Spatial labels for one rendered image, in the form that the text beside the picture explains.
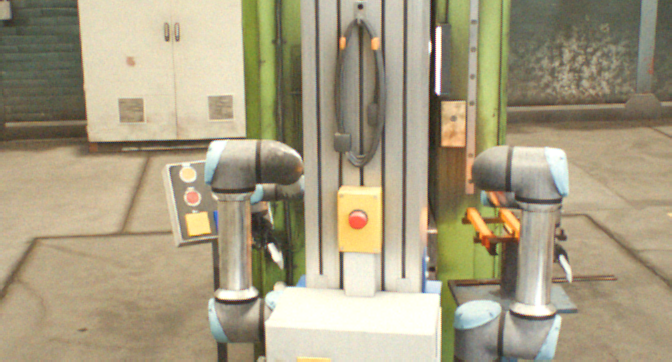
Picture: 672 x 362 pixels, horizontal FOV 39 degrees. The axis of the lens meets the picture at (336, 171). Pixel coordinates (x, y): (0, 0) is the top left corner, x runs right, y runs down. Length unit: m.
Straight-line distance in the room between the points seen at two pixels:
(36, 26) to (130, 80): 1.19
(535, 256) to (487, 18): 1.36
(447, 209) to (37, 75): 6.38
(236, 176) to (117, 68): 6.34
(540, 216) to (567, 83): 7.56
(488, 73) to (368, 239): 1.69
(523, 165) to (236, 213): 0.73
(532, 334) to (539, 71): 7.48
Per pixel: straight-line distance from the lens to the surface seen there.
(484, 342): 2.46
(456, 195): 3.66
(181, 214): 3.30
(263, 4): 3.51
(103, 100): 8.79
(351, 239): 1.99
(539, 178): 2.35
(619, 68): 10.08
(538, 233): 2.39
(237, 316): 2.51
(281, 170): 2.44
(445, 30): 3.49
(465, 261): 3.75
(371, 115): 1.95
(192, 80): 8.68
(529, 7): 9.68
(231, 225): 2.47
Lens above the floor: 2.00
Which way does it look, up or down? 15 degrees down
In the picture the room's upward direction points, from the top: 1 degrees counter-clockwise
